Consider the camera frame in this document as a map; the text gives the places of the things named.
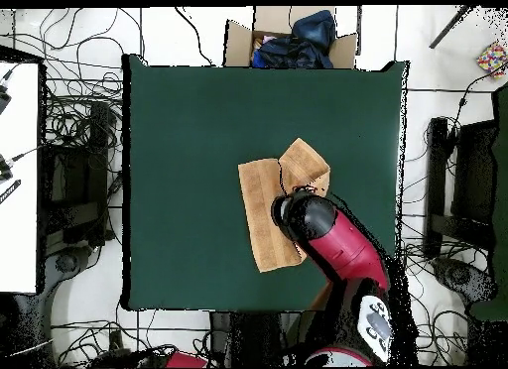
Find brown cardboard box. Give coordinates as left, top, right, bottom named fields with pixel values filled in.
left=223, top=5, right=359, bottom=69

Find multicoloured patterned bundle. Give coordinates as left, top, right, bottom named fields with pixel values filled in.
left=475, top=42, right=508, bottom=79

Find white desk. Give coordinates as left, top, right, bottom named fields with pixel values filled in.
left=0, top=61, right=41, bottom=295

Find tangled black cables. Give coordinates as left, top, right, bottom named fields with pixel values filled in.
left=402, top=62, right=508, bottom=275
left=0, top=7, right=146, bottom=156

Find orange terry towel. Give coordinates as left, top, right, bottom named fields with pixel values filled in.
left=236, top=137, right=331, bottom=274

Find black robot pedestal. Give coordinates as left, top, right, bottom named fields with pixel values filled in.
left=208, top=310, right=307, bottom=368

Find dark blue clothing pile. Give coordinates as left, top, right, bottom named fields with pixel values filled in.
left=250, top=9, right=337, bottom=69

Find black equipment stand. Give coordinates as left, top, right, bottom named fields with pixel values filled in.
left=424, top=116, right=501, bottom=259
left=39, top=100, right=116, bottom=251

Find dark metal bar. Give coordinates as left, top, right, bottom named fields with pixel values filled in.
left=428, top=5, right=475, bottom=50

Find tangled coloured cables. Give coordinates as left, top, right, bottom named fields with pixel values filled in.
left=414, top=297, right=469, bottom=368

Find long black cable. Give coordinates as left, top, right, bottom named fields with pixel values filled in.
left=174, top=6, right=216, bottom=67

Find green covered side table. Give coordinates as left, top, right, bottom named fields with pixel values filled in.
left=469, top=82, right=508, bottom=322

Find dark green table cloth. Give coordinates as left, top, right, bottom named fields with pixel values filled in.
left=121, top=53, right=410, bottom=312

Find black power strip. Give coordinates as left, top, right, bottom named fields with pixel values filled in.
left=108, top=329, right=127, bottom=352

